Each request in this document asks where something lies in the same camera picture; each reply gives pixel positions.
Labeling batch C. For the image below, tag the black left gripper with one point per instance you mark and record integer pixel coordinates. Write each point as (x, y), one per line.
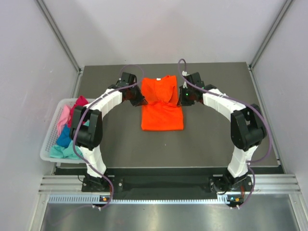
(140, 100)

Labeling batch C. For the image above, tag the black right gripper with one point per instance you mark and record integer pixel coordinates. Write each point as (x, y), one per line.
(182, 101)

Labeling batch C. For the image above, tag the orange t shirt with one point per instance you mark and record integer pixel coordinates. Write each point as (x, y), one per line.
(161, 113)

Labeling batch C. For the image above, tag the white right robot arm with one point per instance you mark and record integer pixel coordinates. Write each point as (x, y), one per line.
(247, 131)

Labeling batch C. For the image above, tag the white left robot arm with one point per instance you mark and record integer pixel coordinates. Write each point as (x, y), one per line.
(86, 132)

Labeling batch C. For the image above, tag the magenta t shirt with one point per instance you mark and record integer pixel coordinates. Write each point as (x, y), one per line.
(81, 101)

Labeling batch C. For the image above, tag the pink t shirt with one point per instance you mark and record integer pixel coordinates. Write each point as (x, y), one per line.
(64, 119)

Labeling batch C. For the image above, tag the blue t shirt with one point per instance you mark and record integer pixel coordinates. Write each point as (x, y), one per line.
(64, 138)

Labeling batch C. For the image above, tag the white plastic laundry basket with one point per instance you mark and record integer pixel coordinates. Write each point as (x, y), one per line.
(51, 135)

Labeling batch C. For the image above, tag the teal t shirt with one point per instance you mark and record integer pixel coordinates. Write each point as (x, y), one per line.
(60, 152)

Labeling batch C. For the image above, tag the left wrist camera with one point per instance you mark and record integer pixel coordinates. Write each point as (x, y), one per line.
(126, 79)

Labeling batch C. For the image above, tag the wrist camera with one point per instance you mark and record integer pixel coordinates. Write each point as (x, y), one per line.
(194, 80)
(126, 79)

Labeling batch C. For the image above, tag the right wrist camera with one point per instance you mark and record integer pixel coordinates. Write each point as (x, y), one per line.
(194, 80)

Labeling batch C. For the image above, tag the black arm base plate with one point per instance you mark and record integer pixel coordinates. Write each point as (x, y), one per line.
(208, 184)

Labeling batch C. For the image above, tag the left aluminium frame post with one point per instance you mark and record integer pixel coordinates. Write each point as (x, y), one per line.
(59, 36)

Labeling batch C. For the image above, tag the slotted grey cable duct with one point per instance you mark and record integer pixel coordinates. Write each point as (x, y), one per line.
(100, 200)

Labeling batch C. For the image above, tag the aluminium corner frame post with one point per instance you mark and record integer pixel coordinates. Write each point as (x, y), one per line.
(270, 33)

